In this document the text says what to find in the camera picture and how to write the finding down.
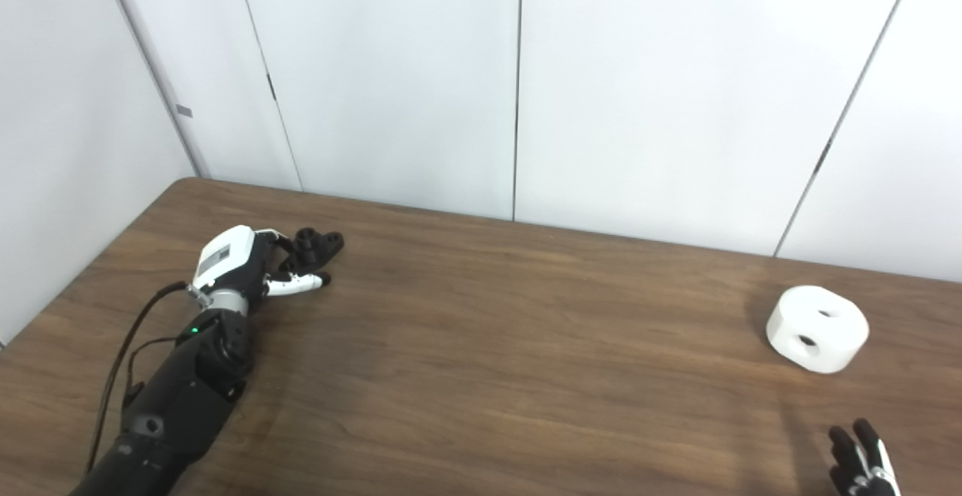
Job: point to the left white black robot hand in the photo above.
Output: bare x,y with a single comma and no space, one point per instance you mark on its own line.
225,255

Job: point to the round white plastic piece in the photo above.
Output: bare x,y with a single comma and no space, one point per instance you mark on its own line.
834,346

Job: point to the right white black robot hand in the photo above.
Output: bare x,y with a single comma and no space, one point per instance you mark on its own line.
864,477

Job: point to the black plastic flanged holder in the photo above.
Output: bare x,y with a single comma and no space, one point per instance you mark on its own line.
316,249

